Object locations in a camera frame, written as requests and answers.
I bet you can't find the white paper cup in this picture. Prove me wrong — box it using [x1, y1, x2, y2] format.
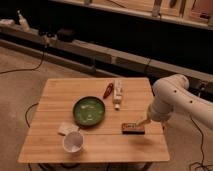
[63, 131, 84, 154]

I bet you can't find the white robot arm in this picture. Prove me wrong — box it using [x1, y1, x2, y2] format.
[136, 74, 213, 130]

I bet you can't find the black loop cable by table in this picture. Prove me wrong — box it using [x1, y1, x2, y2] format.
[24, 102, 40, 128]

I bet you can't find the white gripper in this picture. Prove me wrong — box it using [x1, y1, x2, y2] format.
[137, 102, 171, 126]

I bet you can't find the black device on ledge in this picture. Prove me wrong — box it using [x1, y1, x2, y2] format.
[57, 29, 75, 42]

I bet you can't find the white tube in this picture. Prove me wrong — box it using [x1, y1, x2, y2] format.
[113, 80, 122, 110]

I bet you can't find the black cable on floor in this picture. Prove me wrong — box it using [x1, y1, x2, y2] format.
[0, 46, 47, 76]
[188, 116, 213, 171]

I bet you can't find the brown rectangular box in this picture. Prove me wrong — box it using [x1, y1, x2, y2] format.
[121, 123, 145, 135]

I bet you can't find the black cable on floor right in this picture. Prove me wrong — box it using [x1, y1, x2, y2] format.
[188, 116, 213, 171]

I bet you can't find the white bottle on ledge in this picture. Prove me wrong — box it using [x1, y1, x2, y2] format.
[17, 11, 30, 31]

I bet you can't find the green round plate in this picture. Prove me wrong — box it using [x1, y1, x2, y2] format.
[73, 96, 105, 127]

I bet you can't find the wooden table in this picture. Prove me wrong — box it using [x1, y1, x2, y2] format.
[18, 78, 170, 163]

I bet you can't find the black cable on floor left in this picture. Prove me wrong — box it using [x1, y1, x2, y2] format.
[0, 46, 47, 76]

